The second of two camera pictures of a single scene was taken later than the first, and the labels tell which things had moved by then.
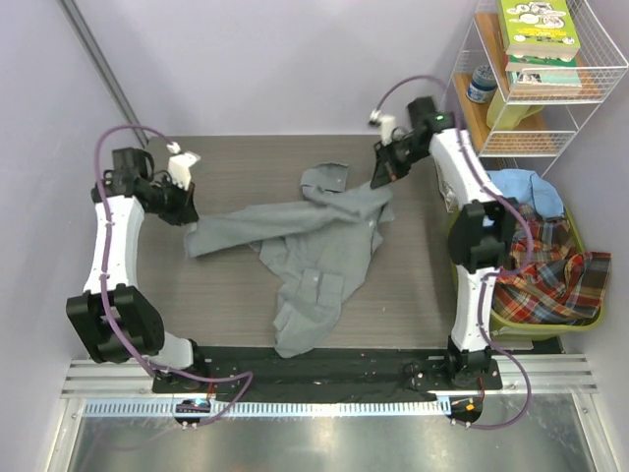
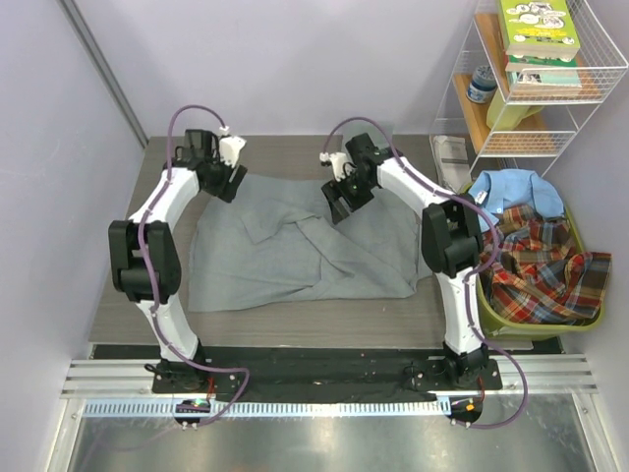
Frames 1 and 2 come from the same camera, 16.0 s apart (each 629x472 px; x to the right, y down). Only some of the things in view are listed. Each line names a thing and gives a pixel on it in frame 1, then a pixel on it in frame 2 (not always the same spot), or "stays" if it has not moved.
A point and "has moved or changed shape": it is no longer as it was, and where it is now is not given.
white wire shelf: (532, 73) stays
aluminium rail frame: (109, 420) stays
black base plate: (263, 372) stays
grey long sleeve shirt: (318, 248) has moved or changed shape
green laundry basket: (524, 330) stays
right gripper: (387, 165) to (334, 191)
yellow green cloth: (501, 116) stays
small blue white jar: (483, 85) stays
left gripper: (185, 211) to (226, 191)
